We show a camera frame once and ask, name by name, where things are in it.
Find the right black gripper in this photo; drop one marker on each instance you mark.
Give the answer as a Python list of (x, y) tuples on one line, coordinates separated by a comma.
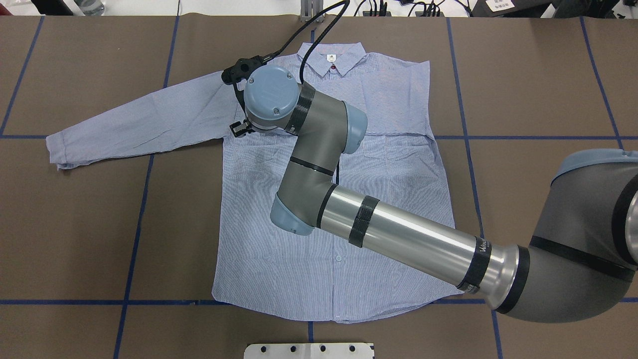
[(239, 129)]

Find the light blue striped shirt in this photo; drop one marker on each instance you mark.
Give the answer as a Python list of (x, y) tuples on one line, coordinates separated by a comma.
[(260, 267)]

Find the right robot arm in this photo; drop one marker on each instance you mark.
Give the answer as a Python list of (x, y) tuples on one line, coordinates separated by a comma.
[(580, 262)]

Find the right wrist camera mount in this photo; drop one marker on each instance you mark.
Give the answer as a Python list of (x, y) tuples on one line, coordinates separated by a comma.
[(243, 68)]

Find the aluminium frame post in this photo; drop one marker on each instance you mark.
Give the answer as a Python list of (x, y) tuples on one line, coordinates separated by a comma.
[(310, 10)]

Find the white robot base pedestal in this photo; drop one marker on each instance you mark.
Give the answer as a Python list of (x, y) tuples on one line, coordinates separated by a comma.
[(310, 351)]

